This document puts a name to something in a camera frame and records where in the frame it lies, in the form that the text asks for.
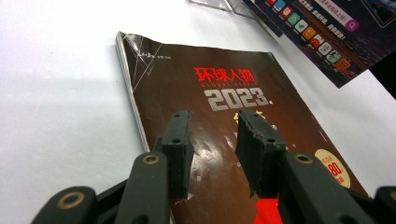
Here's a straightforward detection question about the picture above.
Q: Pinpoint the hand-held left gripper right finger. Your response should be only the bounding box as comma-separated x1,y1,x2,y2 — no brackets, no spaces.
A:
234,108,375,224

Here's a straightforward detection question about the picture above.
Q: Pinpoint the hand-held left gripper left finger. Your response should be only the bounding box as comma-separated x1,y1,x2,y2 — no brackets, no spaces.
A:
115,109,195,224

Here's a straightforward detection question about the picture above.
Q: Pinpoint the dark brown magazine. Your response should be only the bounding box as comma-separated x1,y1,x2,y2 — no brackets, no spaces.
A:
115,30,369,224

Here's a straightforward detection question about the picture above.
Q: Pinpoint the purple magazine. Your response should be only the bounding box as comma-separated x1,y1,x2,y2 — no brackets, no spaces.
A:
242,0,396,90

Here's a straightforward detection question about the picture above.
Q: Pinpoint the clear acrylic file holder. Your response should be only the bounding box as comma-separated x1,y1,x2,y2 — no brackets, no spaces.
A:
187,0,250,16

